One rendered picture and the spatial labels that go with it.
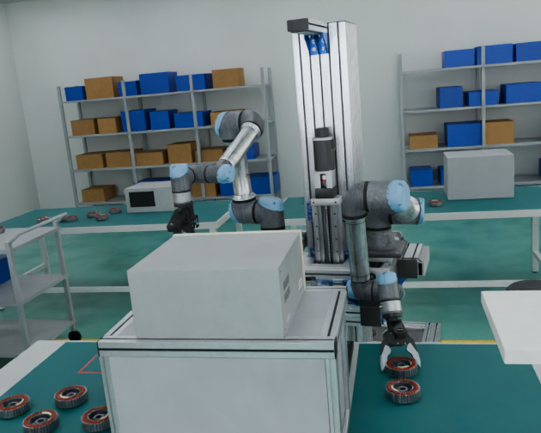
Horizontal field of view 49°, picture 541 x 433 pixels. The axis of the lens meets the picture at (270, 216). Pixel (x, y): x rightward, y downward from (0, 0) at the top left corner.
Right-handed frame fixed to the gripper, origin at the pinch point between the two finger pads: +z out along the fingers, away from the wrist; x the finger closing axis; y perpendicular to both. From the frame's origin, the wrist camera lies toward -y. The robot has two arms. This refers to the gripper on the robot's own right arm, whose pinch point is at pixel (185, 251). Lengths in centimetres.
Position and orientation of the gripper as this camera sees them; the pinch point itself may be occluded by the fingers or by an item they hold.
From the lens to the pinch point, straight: 245.8
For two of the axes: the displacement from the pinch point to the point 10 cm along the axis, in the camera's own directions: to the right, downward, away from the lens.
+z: 0.9, 9.7, 2.2
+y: 3.3, -2.4, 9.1
